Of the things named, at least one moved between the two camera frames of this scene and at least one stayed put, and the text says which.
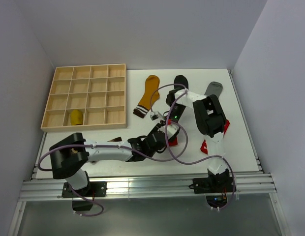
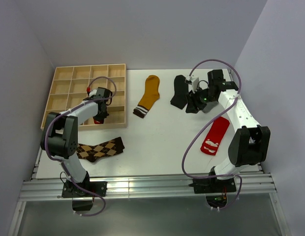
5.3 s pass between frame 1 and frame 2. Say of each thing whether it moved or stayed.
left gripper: moved
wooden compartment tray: stayed
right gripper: moved
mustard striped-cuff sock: stayed
